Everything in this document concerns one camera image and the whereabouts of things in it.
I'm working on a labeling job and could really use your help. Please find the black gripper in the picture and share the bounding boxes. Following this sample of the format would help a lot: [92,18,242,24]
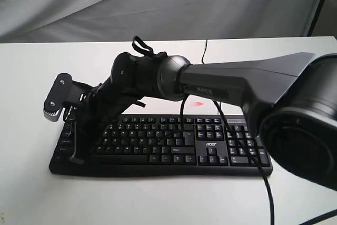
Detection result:
[63,84,145,164]

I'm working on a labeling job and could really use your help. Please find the black acer keyboard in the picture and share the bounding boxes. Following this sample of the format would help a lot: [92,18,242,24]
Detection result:
[49,114,273,178]

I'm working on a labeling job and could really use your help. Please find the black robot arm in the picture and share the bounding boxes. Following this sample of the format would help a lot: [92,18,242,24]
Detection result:
[49,51,336,190]

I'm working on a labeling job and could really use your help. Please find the red mark on table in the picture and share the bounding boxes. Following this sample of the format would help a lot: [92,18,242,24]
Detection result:
[193,102,204,106]

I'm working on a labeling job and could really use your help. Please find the grey backdrop cloth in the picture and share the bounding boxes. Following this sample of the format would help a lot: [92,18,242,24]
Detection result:
[1,0,320,43]

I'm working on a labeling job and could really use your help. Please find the wrist camera with black bracket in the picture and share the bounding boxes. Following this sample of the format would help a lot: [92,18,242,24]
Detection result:
[43,73,93,122]

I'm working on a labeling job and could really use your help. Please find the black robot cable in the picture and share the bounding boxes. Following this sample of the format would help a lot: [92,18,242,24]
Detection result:
[131,35,337,225]

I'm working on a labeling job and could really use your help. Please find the black keyboard cable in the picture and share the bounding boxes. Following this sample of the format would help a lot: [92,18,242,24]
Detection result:
[201,39,209,64]

